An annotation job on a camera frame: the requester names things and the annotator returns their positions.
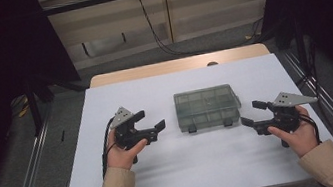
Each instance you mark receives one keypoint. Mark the grey plastic compartment box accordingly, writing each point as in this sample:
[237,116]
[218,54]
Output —
[208,113]

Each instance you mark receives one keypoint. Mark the black pen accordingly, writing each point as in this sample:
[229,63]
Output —
[63,135]

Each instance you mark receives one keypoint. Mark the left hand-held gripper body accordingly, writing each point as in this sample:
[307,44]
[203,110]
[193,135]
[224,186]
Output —
[121,117]

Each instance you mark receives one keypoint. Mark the white table mat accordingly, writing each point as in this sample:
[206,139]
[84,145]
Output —
[140,91]

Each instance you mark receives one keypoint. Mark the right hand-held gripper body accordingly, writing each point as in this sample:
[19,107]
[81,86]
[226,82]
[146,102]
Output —
[290,99]

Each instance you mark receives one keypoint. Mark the black metal stand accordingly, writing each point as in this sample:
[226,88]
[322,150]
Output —
[302,51]
[34,111]

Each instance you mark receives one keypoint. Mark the small dark round object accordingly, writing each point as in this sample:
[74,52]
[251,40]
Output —
[212,63]

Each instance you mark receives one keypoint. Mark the person's right hand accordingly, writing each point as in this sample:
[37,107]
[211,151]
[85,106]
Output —
[302,141]

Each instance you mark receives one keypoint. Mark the person's left hand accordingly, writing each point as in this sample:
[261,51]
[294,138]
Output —
[122,157]

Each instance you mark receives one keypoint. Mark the small metal screw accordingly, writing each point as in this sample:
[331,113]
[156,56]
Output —
[209,103]

